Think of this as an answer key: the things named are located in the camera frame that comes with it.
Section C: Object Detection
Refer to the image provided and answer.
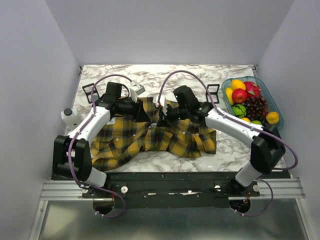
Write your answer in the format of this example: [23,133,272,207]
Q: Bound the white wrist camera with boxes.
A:
[129,81,146,102]
[152,94,168,115]

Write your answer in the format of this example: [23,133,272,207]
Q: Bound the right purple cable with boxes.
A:
[158,70,299,218]

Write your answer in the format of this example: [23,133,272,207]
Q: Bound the teal plastic fruit bin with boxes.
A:
[221,76,284,130]

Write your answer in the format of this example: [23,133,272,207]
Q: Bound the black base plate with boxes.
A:
[51,171,293,210]

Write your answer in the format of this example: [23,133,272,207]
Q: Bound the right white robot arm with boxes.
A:
[153,85,286,196]

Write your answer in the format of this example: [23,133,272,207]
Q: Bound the yellow mango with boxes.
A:
[230,79,246,91]

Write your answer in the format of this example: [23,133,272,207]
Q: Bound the black display frame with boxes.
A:
[205,83,220,105]
[82,83,100,104]

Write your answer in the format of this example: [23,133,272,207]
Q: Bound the aluminium rail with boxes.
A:
[40,178,306,201]

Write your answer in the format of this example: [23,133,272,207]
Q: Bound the left black display frame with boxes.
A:
[82,83,100,104]

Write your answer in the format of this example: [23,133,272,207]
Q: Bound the purple cable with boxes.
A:
[158,70,299,218]
[67,74,136,219]

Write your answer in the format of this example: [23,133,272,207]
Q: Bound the orange fruit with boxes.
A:
[266,111,280,125]

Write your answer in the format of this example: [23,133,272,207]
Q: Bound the white bottle black cap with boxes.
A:
[61,108,83,130]

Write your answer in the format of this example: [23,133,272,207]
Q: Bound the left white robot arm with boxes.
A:
[52,82,150,198]

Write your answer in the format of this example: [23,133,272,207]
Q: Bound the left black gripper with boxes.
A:
[116,95,151,123]

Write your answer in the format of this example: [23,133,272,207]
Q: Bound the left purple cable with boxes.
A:
[67,74,136,219]

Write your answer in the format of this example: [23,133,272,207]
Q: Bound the red apple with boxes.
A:
[231,88,247,104]

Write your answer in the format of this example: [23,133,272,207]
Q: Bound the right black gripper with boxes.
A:
[156,102,189,129]

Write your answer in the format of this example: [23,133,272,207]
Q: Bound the yellow lemon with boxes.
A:
[225,87,234,106]

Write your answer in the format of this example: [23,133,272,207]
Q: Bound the right black display frame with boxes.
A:
[205,83,220,105]

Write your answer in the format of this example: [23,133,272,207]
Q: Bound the red dragon fruit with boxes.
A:
[244,81,261,98]

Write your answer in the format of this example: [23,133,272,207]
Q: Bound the yellow plaid flannel shirt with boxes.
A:
[90,97,217,172]

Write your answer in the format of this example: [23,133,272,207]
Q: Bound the green striped melon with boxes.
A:
[232,104,247,119]

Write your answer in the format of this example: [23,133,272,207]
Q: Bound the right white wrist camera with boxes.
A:
[152,94,168,115]

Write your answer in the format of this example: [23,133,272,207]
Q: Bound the dark purple grapes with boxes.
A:
[243,96,269,121]

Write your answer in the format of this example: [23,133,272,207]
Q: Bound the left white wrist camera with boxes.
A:
[129,81,146,102]

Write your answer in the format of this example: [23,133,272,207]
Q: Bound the green apple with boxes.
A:
[251,120,263,126]

